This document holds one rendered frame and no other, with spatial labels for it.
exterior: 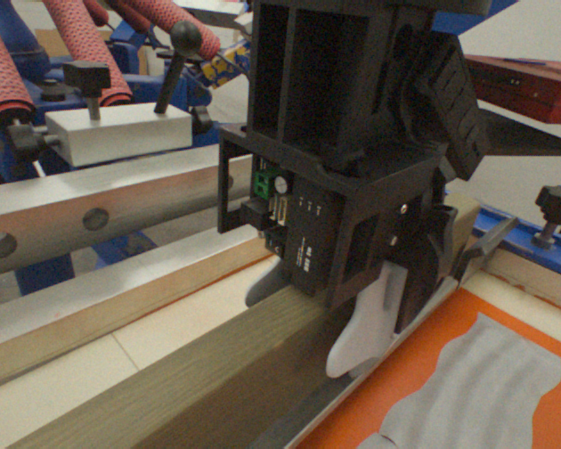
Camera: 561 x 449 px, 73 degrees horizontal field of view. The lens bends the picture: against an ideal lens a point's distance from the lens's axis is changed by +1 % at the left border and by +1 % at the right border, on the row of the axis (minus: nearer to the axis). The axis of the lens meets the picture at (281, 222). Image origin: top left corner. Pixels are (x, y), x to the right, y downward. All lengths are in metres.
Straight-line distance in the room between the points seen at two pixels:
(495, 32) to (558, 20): 0.25
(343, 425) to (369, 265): 0.16
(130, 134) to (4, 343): 0.21
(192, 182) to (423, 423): 0.28
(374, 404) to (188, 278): 0.18
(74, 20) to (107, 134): 0.29
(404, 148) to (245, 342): 0.11
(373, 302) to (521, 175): 2.11
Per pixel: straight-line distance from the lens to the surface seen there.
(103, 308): 0.32
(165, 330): 0.33
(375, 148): 0.16
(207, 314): 0.34
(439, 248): 0.19
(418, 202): 0.18
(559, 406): 0.38
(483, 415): 0.33
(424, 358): 0.35
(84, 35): 0.64
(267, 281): 0.22
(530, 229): 0.50
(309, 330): 0.19
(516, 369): 0.38
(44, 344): 0.32
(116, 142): 0.40
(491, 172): 2.32
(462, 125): 0.20
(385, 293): 0.21
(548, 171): 2.26
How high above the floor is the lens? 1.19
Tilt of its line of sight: 30 degrees down
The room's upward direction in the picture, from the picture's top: 7 degrees clockwise
